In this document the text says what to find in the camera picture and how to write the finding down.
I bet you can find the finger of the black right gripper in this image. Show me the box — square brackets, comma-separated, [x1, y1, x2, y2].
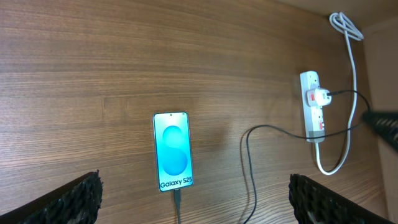
[362, 111, 398, 151]

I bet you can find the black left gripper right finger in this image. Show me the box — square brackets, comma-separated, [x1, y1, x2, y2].
[289, 174, 390, 224]

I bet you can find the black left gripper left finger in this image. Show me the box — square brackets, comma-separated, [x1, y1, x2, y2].
[1, 171, 103, 224]

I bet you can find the black USB charging cable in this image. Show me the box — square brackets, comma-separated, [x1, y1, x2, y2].
[173, 89, 371, 224]

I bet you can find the Galaxy S25 smartphone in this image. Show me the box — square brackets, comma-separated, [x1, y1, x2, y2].
[153, 111, 194, 192]

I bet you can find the white USB charger plug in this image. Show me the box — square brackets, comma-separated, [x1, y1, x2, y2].
[307, 88, 332, 107]

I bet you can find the white power strip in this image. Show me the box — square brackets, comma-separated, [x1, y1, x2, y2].
[300, 71, 325, 143]

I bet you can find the white power strip cord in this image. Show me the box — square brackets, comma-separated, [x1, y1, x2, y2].
[314, 11, 365, 176]

